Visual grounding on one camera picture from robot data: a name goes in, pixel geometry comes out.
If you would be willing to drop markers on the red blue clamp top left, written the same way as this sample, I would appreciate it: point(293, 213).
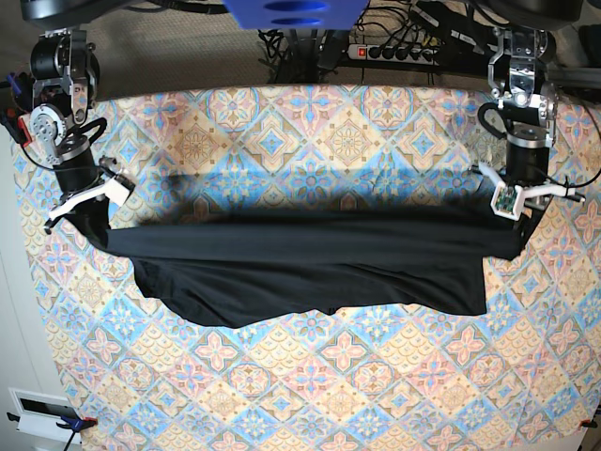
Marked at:
point(19, 87)

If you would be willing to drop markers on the white power strip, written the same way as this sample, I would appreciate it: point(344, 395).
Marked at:
point(377, 56)

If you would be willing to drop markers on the black t-shirt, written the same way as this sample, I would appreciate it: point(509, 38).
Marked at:
point(250, 266)

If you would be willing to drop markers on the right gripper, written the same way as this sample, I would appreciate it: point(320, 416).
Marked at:
point(76, 173)

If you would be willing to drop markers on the blue clamp bottom left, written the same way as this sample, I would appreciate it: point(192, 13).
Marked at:
point(70, 424)

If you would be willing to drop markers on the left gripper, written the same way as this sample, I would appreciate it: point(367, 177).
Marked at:
point(527, 156)

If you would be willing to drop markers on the patterned colourful tablecloth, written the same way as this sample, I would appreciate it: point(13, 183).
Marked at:
point(525, 376)

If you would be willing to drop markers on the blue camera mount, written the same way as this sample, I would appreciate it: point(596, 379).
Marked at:
point(296, 14)

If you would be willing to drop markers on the white wall vent box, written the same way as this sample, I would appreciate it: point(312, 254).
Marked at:
point(47, 405)

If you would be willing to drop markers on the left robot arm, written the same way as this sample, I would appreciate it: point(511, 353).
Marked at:
point(523, 115)

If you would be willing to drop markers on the black clamp bottom right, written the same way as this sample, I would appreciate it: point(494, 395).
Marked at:
point(588, 424)

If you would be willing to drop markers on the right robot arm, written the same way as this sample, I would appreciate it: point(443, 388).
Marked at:
point(65, 83)

